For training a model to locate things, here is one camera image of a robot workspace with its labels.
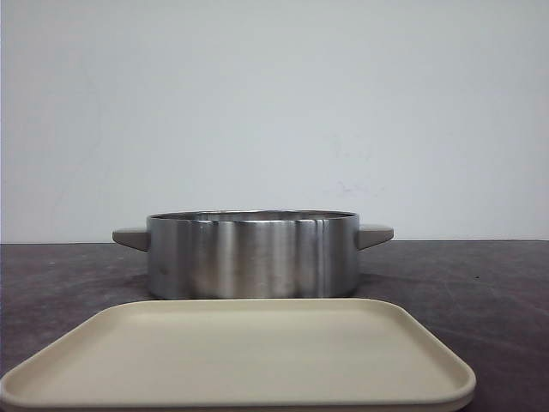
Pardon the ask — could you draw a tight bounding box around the stainless steel steamer pot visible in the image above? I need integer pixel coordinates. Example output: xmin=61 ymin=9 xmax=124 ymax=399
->
xmin=112 ymin=210 xmax=394 ymax=300

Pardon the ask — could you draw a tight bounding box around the beige plastic tray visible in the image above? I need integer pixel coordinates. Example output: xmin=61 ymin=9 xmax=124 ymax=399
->
xmin=1 ymin=299 xmax=476 ymax=411

